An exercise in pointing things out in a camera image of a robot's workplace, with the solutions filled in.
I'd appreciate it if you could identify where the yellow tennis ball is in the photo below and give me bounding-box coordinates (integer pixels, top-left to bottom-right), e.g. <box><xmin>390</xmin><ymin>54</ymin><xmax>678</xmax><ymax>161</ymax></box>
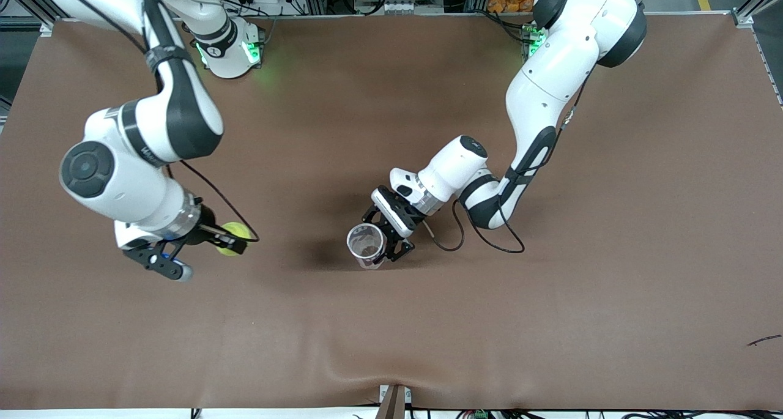
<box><xmin>217</xmin><ymin>222</ymin><xmax>249</xmax><ymax>256</ymax></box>

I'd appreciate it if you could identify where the clear plastic ball canister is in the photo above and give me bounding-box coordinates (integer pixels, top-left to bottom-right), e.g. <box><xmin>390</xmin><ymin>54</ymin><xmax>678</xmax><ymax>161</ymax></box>
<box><xmin>346</xmin><ymin>223</ymin><xmax>387</xmax><ymax>270</ymax></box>

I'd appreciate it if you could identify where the brown table mat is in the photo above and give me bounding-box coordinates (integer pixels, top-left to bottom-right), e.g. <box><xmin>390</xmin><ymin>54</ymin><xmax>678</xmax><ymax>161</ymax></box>
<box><xmin>0</xmin><ymin>12</ymin><xmax>783</xmax><ymax>410</ymax></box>

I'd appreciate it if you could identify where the white terminal block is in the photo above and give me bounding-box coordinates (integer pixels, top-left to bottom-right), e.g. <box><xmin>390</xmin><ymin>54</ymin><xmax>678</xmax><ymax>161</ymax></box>
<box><xmin>382</xmin><ymin>0</ymin><xmax>444</xmax><ymax>15</ymax></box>

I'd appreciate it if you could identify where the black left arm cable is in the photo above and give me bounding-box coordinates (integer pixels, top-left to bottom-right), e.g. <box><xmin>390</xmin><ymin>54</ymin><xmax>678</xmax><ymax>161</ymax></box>
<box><xmin>425</xmin><ymin>83</ymin><xmax>582</xmax><ymax>254</ymax></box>

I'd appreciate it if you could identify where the aluminium camera post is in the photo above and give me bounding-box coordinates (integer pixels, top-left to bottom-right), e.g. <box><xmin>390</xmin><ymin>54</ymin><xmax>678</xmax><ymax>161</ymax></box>
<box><xmin>376</xmin><ymin>384</ymin><xmax>412</xmax><ymax>419</ymax></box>

